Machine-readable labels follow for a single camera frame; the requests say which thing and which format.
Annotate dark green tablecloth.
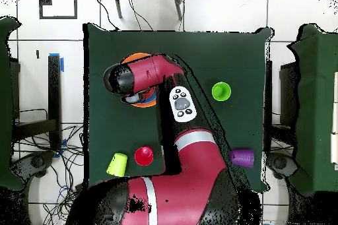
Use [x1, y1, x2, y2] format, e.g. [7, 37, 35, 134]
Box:
[83, 22, 273, 193]

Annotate white boxes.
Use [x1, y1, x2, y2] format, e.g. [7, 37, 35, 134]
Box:
[329, 71, 338, 165]

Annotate purple plastic cup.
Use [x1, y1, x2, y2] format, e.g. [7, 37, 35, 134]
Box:
[229, 148, 255, 168]

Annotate bundle of floor cables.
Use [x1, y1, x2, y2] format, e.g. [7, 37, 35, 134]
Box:
[11, 123, 88, 225]

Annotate large orange plastic bowl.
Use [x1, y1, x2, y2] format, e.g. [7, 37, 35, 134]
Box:
[120, 52, 159, 109]

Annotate red plastic cup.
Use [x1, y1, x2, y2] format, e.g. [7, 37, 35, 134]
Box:
[133, 145, 154, 167]

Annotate small red plastic bowl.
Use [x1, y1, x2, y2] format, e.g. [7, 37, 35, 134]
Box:
[142, 89, 158, 100]

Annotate blue tape strip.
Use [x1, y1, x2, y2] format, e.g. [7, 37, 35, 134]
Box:
[49, 52, 65, 73]

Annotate lime green plastic cup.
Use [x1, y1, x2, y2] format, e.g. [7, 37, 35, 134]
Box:
[106, 152, 128, 178]

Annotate black rounded stand foot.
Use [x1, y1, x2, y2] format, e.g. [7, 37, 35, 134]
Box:
[265, 151, 300, 181]
[11, 150, 55, 179]

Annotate black metal bar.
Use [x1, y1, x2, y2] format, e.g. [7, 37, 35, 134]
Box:
[265, 59, 273, 154]

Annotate black metal stand frame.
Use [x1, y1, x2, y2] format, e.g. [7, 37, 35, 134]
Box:
[11, 55, 62, 150]

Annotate green cloth side table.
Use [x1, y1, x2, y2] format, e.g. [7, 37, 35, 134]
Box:
[0, 15, 25, 192]
[287, 23, 338, 197]

